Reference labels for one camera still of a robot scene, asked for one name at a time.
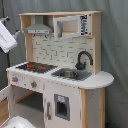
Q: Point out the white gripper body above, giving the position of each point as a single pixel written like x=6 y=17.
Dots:
x=7 y=40

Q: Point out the white oven door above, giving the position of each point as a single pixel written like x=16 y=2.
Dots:
x=6 y=105

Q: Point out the white microwave door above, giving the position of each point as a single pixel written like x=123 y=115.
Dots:
x=72 y=26

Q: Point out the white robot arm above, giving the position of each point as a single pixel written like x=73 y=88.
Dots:
x=17 y=122

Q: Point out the wooden toy kitchen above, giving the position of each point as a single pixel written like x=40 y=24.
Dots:
x=43 y=48

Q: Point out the grey range hood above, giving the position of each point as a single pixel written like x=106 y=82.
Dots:
x=39 y=26

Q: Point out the left red stove knob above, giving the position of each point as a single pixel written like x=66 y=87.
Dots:
x=14 y=79

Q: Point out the red stove knob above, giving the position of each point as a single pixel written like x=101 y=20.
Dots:
x=33 y=84
x=14 y=79

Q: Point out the black toy stovetop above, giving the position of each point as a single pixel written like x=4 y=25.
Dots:
x=36 y=67

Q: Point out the right red stove knob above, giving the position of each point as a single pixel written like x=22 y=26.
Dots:
x=33 y=84

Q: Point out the black toy faucet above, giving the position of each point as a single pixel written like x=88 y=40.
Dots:
x=80 y=65

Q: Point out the grey toy sink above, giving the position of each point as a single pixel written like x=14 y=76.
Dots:
x=72 y=74

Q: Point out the white fridge cabinet door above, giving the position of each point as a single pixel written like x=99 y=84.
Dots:
x=62 y=106

